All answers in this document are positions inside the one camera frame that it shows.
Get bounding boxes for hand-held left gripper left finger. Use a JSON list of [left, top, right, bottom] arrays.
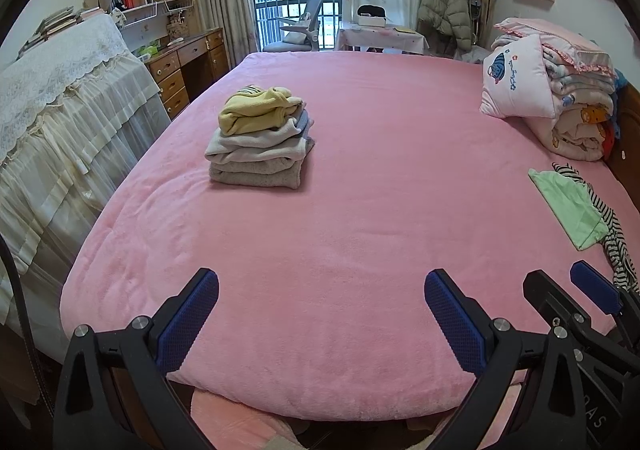
[[52, 267, 221, 450]]

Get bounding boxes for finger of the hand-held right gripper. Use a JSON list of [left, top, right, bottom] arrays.
[[522, 269, 631, 371], [570, 260, 640, 351]]

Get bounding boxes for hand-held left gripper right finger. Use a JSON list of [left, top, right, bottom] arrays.
[[424, 268, 593, 450]]

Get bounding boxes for yellow knit cardigan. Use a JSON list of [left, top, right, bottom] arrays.
[[218, 85, 307, 136]]

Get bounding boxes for black white striped garment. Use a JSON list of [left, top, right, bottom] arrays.
[[551, 162, 640, 293]]

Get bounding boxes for mint green small garment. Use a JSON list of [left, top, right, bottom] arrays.
[[528, 169, 610, 251]]

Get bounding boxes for pink floor mat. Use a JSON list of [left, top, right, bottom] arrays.
[[190, 387, 301, 450]]

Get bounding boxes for wooden headboard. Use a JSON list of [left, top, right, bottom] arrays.
[[602, 82, 640, 208]]

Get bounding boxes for folded cartoon print quilt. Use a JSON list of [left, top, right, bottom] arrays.
[[542, 50, 626, 162]]

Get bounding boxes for pink bed blanket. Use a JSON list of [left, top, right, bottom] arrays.
[[59, 50, 640, 423]]

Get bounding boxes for pink embroidered pillow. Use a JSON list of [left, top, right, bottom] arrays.
[[479, 34, 557, 120]]

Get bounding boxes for pale blue folded garment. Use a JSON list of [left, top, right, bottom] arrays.
[[290, 107, 315, 141]]

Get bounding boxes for wooden desk with drawers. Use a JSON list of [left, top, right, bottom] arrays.
[[145, 27, 231, 121]]

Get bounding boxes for pink frilled pillow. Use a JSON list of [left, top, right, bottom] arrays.
[[492, 17, 617, 78]]

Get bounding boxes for wicker basket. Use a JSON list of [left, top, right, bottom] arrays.
[[167, 10, 190, 38]]

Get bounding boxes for small table with floral cloth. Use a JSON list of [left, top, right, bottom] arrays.
[[334, 25, 430, 55]]

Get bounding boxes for white box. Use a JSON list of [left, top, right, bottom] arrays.
[[356, 5, 388, 28]]

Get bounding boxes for olive puffer jacket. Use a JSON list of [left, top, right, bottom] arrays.
[[417, 0, 476, 52]]

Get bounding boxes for stack of books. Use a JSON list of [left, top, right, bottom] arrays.
[[17, 6, 106, 62]]

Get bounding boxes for grey office chair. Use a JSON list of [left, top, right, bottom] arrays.
[[262, 0, 332, 53]]

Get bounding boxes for black cable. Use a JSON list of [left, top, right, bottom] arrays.
[[0, 235, 53, 416]]

